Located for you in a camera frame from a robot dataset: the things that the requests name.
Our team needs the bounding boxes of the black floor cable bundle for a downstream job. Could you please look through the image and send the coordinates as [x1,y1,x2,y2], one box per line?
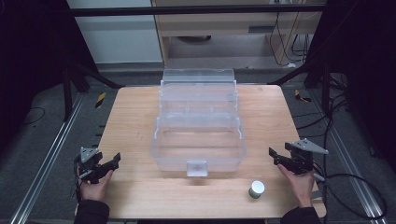
[291,73,356,139]

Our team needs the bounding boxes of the clear plastic tiered storage box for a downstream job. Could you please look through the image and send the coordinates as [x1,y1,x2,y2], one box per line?
[149,67,248,178]

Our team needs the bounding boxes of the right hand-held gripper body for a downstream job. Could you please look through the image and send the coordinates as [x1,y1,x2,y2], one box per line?
[284,137,330,175]

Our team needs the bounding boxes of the person's left hand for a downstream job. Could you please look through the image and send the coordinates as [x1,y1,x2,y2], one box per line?
[77,169,115,203]

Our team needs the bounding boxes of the thin black floor cable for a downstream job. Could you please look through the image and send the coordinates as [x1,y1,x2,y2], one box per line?
[21,105,47,127]

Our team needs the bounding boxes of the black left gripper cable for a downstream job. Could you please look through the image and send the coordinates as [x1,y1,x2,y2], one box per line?
[72,155,84,202]

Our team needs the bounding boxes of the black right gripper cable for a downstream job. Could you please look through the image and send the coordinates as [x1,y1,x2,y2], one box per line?
[312,171,389,220]

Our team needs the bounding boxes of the dark curtain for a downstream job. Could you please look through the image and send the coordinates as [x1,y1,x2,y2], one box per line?
[306,0,396,174]
[0,0,100,157]

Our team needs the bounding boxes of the small white-capped green jar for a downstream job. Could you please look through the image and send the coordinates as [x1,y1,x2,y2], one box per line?
[247,179,266,200]

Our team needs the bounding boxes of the yellow black striped marker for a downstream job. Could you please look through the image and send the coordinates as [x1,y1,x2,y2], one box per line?
[94,91,107,110]
[293,89,313,104]

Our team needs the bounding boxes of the black hanging desk cables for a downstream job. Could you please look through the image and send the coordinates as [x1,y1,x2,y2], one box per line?
[268,11,314,68]

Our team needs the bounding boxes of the black metal stand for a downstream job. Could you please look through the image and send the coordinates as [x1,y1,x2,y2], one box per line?
[266,60,333,117]
[61,57,126,123]

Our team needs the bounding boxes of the white cabinet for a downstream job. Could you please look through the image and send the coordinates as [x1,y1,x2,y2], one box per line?
[65,0,163,65]

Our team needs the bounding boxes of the black horizontal frame bar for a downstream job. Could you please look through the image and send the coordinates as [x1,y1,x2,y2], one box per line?
[65,4,329,18]

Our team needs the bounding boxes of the person's right hand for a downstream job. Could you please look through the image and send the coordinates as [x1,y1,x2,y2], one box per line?
[276,163,317,209]

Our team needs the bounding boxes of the aluminium floor rail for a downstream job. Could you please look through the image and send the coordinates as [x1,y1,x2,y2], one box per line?
[8,92,86,224]
[310,89,390,224]

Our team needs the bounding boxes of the light wooden desk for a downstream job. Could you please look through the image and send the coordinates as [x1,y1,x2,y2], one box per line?
[151,0,325,67]

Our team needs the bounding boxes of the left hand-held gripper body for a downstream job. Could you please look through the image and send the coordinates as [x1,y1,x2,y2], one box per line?
[74,147,104,185]

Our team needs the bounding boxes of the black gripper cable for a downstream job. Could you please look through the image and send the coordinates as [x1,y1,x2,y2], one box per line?
[72,155,84,202]
[312,171,389,220]

